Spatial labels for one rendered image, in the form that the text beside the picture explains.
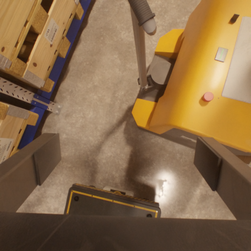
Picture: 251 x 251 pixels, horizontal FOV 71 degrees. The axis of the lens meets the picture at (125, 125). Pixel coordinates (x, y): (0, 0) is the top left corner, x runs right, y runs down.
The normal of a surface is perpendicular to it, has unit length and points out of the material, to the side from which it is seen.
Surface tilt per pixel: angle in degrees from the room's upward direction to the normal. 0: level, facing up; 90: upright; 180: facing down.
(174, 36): 22
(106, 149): 0
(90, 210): 0
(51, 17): 90
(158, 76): 0
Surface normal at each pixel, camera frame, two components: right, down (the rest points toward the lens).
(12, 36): 0.93, 0.34
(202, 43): -0.75, -0.33
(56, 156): 1.00, 0.03
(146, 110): -0.47, -0.24
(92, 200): -0.13, -0.13
